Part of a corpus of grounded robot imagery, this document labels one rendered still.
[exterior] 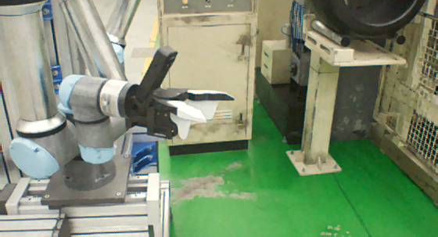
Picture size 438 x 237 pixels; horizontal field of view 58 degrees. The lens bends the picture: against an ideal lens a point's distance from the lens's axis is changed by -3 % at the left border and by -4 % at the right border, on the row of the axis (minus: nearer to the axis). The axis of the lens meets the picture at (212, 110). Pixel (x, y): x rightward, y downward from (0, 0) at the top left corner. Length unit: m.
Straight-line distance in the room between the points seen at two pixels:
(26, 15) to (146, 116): 0.32
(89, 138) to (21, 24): 0.27
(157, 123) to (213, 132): 1.81
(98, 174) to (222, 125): 1.52
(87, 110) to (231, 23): 1.60
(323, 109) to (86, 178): 1.60
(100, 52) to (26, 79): 0.17
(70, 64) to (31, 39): 0.38
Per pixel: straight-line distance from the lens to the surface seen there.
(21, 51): 0.91
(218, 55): 2.38
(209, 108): 0.82
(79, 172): 1.13
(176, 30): 2.30
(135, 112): 0.81
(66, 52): 1.25
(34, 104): 0.94
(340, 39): 1.87
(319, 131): 2.46
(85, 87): 0.84
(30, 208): 1.24
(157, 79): 0.77
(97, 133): 0.88
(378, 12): 2.21
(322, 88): 2.34
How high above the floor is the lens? 1.37
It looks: 25 degrees down
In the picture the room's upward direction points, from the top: straight up
